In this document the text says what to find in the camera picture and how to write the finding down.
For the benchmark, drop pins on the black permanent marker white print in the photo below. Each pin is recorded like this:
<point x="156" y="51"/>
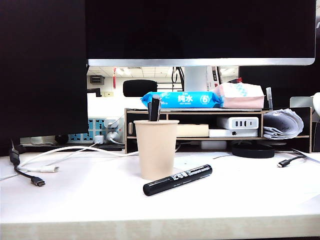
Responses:
<point x="175" y="180"/>

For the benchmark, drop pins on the black marker grey end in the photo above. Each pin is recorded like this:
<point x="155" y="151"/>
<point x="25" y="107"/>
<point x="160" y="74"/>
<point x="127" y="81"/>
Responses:
<point x="156" y="107"/>

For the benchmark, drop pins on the beige paper cup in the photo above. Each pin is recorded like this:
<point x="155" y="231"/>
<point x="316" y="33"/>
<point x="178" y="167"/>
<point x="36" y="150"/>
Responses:
<point x="156" y="150"/>

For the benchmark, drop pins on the matte black pen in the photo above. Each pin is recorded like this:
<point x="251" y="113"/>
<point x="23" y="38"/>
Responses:
<point x="150" y="111"/>

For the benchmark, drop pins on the blue wet wipes pack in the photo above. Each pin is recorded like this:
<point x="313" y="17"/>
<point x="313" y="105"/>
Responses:
<point x="185" y="100"/>

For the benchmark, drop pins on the beige cardboard box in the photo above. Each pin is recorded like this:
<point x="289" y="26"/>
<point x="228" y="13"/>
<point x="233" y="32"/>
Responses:
<point x="192" y="130"/>

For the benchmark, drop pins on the wooden desk organizer shelf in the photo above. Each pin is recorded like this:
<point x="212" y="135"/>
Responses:
<point x="195" y="113"/>

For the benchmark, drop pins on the black chair headrest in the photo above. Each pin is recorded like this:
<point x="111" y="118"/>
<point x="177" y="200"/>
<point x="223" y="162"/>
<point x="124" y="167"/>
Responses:
<point x="140" y="87"/>

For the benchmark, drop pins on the white angled plug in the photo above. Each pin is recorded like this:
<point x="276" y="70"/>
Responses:
<point x="110" y="122"/>

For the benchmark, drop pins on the white round power plug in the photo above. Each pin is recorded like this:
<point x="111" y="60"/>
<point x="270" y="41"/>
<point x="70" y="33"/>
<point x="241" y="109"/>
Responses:
<point x="111" y="137"/>

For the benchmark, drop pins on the small white box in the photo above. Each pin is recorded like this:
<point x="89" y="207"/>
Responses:
<point x="213" y="145"/>

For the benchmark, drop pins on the red hanging ornament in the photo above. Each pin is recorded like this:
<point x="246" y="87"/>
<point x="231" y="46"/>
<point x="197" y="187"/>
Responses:
<point x="114" y="77"/>

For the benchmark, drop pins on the white square charger plug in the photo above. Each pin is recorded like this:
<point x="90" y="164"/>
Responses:
<point x="99" y="139"/>

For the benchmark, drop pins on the blue and white power strip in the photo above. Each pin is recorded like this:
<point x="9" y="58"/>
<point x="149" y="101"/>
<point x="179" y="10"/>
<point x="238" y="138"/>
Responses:
<point x="93" y="125"/>

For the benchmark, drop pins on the white flat box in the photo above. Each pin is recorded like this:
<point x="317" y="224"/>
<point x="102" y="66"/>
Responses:
<point x="232" y="133"/>

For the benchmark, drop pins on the white multiport USB charger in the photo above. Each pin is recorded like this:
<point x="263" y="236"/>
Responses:
<point x="240" y="123"/>

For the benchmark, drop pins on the pink tissue pack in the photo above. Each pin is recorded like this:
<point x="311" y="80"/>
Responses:
<point x="240" y="97"/>

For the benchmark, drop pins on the black round disc base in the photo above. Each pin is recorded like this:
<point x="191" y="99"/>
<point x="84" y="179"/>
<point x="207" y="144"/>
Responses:
<point x="252" y="151"/>

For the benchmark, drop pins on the large silver-bezel monitor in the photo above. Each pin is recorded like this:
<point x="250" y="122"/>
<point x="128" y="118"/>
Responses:
<point x="200" y="30"/>

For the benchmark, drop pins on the rolled paper stack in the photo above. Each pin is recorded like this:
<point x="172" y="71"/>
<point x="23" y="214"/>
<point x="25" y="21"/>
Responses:
<point x="282" y="122"/>

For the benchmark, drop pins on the dark black monitor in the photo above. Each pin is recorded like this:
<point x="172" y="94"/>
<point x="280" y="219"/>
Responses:
<point x="42" y="75"/>

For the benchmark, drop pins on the grey-edged paper sheet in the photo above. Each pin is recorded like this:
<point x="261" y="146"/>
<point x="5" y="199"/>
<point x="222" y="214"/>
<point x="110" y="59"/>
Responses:
<point x="310" y="155"/>

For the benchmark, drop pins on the white round object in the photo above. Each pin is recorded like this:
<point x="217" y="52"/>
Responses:
<point x="317" y="105"/>

